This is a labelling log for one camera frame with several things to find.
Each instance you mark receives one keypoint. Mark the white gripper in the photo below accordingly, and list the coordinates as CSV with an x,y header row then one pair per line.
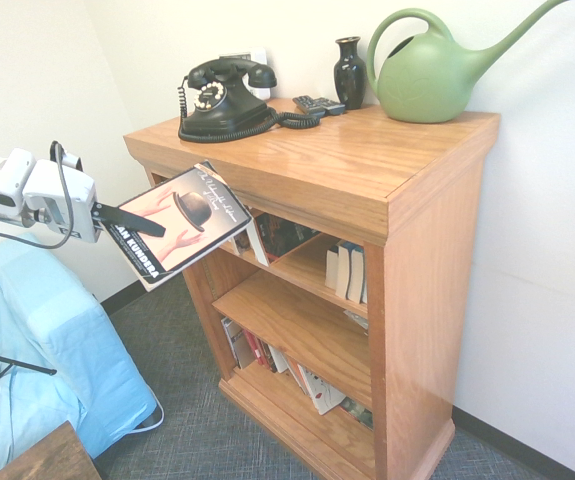
x,y
62,200

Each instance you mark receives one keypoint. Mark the Kundera paperback book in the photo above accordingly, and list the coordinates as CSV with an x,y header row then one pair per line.
x,y
177,250

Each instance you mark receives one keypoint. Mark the thick white paperback book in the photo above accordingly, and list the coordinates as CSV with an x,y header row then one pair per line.
x,y
256,245

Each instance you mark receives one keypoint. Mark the light blue cloth cover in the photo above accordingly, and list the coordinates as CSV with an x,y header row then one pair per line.
x,y
42,325

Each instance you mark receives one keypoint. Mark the black rotary telephone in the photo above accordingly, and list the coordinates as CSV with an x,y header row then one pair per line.
x,y
227,112

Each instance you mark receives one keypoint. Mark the dark cover paperback book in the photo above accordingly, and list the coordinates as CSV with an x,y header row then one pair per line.
x,y
287,235

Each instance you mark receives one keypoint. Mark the red spine paperback book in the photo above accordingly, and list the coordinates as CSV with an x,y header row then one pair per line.
x,y
266,356
252,350

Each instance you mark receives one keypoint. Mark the white cover paperback book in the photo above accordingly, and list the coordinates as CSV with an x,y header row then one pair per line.
x,y
278,361

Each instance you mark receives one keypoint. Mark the white square alarm clock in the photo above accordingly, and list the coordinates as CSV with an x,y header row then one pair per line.
x,y
259,54

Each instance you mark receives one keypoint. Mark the dark wooden table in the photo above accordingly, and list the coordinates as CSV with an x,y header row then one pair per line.
x,y
52,457

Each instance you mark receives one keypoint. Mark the loose paper pile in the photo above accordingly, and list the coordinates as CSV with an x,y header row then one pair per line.
x,y
358,321

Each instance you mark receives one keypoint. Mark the white black magazine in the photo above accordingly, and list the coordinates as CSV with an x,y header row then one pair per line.
x,y
322,392

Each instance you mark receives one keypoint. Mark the black ceramic vase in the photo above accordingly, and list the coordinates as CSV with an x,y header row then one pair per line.
x,y
349,75

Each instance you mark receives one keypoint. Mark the dark cover flat book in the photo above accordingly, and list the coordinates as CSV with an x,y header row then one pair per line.
x,y
359,414

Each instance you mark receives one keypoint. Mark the wooden bookshelf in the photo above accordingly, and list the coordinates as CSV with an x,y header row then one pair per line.
x,y
427,300

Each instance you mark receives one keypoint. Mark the green plastic watering can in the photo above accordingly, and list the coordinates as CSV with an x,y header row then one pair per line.
x,y
427,85

